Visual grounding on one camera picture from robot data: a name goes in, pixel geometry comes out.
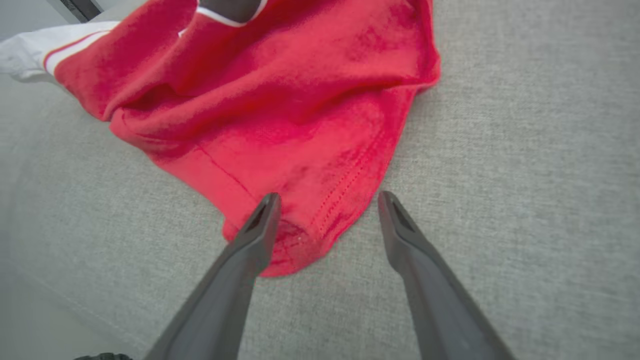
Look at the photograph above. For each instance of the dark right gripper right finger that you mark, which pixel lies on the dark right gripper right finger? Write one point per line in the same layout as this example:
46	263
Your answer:
435	290

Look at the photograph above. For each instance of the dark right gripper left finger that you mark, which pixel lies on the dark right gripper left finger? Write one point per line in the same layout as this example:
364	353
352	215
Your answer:
225	290

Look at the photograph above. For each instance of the red shirt striped white sleeves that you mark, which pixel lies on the red shirt striped white sleeves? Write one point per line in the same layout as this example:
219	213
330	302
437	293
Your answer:
280	100

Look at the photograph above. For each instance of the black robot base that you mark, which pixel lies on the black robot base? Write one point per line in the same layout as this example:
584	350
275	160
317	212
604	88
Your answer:
102	357

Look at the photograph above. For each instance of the black framed panel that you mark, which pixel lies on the black framed panel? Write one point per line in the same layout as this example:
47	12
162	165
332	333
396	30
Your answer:
80	6

